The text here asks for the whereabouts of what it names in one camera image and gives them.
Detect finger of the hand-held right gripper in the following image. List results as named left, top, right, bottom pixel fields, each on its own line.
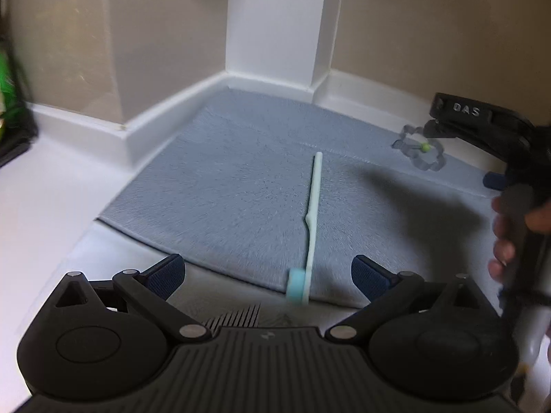
left=483, top=172, right=509, bottom=191
left=423, top=92, right=534, bottom=168

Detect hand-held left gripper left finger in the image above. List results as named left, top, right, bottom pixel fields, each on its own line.
left=52, top=254, right=212, bottom=345

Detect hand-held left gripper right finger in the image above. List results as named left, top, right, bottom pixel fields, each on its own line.
left=323, top=255, right=486, bottom=345

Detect metal flower cookie cutter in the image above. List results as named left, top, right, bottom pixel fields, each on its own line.
left=391, top=124, right=448, bottom=173

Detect pale green toothbrush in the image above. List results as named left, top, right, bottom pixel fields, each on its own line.
left=286, top=152, right=324, bottom=304

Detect person's right hand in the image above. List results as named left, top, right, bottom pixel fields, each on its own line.
left=488, top=184, right=551, bottom=285

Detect white printed mat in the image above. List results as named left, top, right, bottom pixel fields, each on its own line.
left=39, top=219, right=504, bottom=332

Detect grey fabric mat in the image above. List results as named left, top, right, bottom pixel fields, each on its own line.
left=97, top=88, right=500, bottom=308

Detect green yellow snack packet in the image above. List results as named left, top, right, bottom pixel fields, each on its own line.
left=0, top=47, right=22, bottom=134

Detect black wire spice rack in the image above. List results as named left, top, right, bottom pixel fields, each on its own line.
left=0, top=0, right=41, bottom=168

